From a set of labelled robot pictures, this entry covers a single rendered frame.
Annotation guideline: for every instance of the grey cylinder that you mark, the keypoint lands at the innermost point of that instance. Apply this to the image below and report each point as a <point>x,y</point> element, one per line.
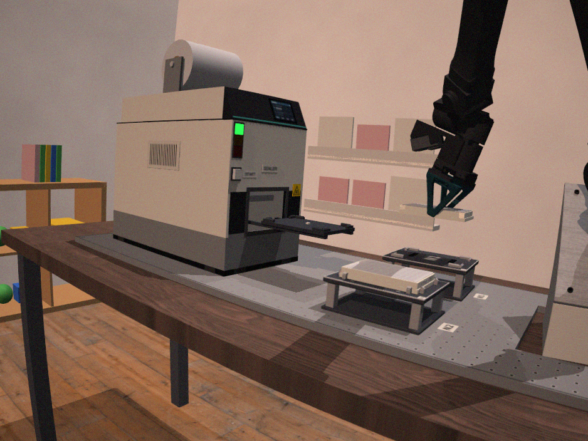
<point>205,66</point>

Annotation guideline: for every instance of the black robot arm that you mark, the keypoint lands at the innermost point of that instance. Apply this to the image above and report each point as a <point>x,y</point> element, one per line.
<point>468,86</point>

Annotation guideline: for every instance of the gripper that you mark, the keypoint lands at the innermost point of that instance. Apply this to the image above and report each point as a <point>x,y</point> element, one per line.
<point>463,168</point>

